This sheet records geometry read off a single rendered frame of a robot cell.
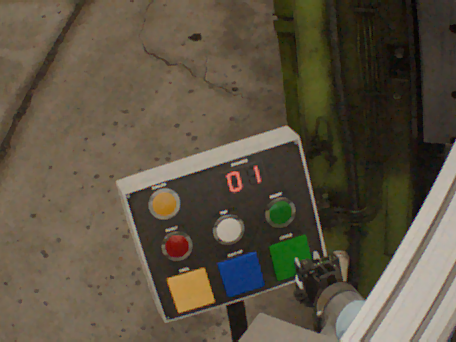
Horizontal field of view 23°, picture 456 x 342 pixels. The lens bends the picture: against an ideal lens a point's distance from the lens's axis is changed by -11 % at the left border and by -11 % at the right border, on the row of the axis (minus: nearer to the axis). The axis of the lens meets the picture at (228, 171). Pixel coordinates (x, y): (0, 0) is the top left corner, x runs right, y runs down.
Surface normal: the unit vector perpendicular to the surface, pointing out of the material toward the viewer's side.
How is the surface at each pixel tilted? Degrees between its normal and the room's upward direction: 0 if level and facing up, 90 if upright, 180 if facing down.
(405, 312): 0
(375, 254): 90
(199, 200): 60
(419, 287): 0
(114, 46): 0
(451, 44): 90
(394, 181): 90
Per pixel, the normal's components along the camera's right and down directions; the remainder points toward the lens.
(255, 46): -0.10, -0.66
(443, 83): -0.11, 0.75
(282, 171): 0.23, 0.26
